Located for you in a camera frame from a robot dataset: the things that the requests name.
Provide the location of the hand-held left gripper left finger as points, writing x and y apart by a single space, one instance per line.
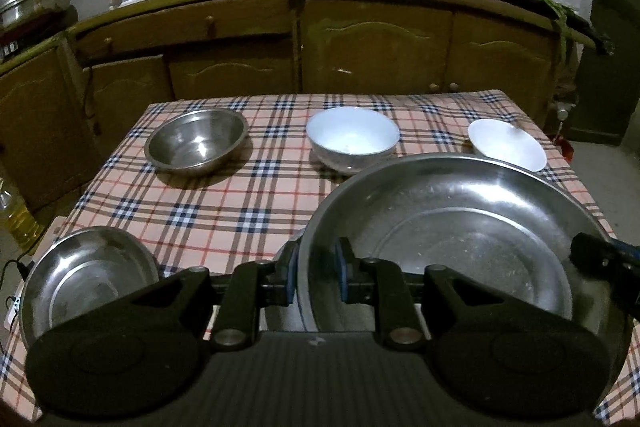
291 268

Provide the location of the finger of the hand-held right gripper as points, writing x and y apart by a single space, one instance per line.
590 254

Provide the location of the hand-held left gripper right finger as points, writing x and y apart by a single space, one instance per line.
344 273

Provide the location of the large steel basin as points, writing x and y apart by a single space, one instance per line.
450 232

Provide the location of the deep white bowl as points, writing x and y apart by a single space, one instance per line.
352 139

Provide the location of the plaid tablecloth table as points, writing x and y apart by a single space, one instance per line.
225 207

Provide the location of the small white plate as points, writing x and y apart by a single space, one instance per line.
505 144

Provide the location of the steel bowl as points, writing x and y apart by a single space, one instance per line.
195 142

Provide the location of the dark green door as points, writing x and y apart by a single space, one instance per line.
610 57

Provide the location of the shallow steel plate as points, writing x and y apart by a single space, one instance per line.
85 277

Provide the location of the wooden kitchen cabinet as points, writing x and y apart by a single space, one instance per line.
375 42

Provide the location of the green cloth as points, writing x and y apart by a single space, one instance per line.
560 9

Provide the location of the cooking oil bottle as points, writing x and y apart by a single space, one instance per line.
17 219

